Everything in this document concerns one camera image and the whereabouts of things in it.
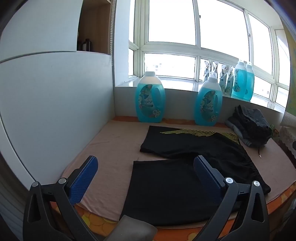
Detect detergent refill pouch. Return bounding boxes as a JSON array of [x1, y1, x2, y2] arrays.
[[225, 67, 234, 94], [203, 60, 210, 82], [219, 65, 229, 93], [209, 61, 219, 79]]

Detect tall blue detergent bottle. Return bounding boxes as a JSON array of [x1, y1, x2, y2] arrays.
[[244, 62, 255, 101], [231, 61, 248, 99]]

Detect white lace cloth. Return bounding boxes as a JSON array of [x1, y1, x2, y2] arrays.
[[279, 111, 296, 163]]

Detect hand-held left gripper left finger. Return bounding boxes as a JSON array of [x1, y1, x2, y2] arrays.
[[22, 156, 99, 241]]

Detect pile of grey clothes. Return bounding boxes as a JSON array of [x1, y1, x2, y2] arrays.
[[225, 105, 273, 158]]

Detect black pants with yellow pattern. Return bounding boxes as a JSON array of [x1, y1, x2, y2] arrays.
[[119, 125, 271, 226]]

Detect white cabinet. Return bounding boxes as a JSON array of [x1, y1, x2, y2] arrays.
[[0, 0, 116, 193]]

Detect grey cushion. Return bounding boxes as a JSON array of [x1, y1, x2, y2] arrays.
[[112, 215, 158, 241]]

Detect wooden shelf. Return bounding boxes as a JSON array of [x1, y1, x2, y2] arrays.
[[77, 0, 114, 55]]

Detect white framed window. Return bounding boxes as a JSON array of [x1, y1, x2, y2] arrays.
[[128, 0, 290, 103]]

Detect yellow green curtain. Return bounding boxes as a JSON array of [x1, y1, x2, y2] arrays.
[[285, 22, 296, 113]]

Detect beige table cloth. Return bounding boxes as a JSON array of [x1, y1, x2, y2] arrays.
[[61, 119, 296, 220]]

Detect large blue detergent bottle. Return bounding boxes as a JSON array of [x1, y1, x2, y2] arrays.
[[194, 76, 223, 126], [136, 71, 165, 123]]

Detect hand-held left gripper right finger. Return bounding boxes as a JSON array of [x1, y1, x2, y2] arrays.
[[193, 155, 270, 241]]

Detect white windowsill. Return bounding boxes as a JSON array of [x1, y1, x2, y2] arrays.
[[115, 76, 285, 113]]

